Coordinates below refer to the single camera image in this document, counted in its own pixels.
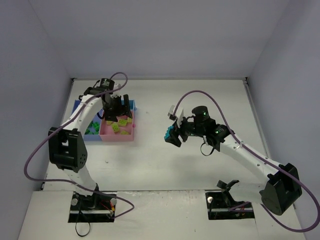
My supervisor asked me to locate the lime rounded lego brick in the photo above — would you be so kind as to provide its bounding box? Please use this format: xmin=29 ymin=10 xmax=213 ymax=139
xmin=117 ymin=119 xmax=128 ymax=127

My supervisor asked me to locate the lime green lego brick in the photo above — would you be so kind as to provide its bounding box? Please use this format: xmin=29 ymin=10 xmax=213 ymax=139
xmin=110 ymin=122 xmax=120 ymax=133

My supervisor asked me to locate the pale yellow lego brick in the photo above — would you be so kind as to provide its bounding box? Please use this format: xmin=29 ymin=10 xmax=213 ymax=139
xmin=127 ymin=117 xmax=133 ymax=124

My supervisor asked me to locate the yellow printed lego brick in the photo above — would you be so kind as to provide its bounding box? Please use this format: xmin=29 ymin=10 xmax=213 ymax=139
xmin=120 ymin=130 xmax=130 ymax=135

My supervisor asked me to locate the dark green lego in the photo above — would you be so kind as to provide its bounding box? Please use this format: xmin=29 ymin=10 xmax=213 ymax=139
xmin=85 ymin=121 xmax=100 ymax=135

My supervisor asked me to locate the teal green lego stack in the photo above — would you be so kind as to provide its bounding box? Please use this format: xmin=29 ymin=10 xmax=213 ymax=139
xmin=164 ymin=125 xmax=174 ymax=140

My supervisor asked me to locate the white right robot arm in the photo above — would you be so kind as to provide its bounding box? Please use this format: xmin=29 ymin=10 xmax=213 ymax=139
xmin=164 ymin=105 xmax=302 ymax=216

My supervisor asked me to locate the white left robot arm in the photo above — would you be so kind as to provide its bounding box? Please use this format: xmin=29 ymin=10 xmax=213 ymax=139
xmin=48 ymin=78 xmax=133 ymax=198

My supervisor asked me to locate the teal plastic bin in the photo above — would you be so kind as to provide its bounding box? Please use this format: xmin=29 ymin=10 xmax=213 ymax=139
xmin=121 ymin=99 xmax=137 ymax=112

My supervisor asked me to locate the pink plastic bin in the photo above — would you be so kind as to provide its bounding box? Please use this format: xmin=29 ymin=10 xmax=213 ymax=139
xmin=99 ymin=111 xmax=136 ymax=142

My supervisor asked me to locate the blue plastic bin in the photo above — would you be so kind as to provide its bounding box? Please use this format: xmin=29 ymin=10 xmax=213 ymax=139
xmin=83 ymin=115 xmax=102 ymax=142

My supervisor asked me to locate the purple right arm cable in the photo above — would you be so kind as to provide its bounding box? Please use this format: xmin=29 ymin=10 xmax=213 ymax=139
xmin=172 ymin=90 xmax=316 ymax=232

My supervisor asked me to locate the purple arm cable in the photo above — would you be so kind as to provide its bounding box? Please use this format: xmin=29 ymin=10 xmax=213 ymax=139
xmin=23 ymin=72 xmax=136 ymax=220
xmin=172 ymin=90 xmax=316 ymax=232

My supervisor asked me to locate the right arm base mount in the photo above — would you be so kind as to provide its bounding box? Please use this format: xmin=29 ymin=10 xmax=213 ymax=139
xmin=205 ymin=191 xmax=255 ymax=221

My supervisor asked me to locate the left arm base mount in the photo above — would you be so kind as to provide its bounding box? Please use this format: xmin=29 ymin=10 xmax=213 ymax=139
xmin=68 ymin=192 xmax=117 ymax=223

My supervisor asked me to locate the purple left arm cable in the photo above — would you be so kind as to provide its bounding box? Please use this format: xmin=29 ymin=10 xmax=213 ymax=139
xmin=23 ymin=72 xmax=136 ymax=220

